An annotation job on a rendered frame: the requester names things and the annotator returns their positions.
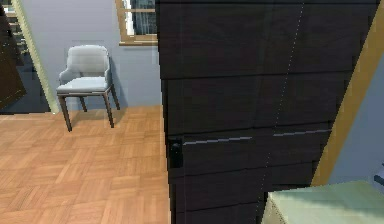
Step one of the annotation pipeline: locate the pale grey armchair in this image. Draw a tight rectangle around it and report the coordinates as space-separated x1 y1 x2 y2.
55 44 121 133

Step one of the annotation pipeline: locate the wooden framed window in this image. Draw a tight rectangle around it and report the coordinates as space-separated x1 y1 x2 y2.
115 0 159 47

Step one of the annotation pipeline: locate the small dark blue object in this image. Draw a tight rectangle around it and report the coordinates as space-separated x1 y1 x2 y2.
373 161 384 188

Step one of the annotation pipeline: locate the dark brown open door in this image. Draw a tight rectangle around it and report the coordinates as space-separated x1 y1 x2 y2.
0 4 27 110

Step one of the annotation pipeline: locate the dark brown room door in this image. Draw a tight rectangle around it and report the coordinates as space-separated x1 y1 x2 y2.
155 0 382 224

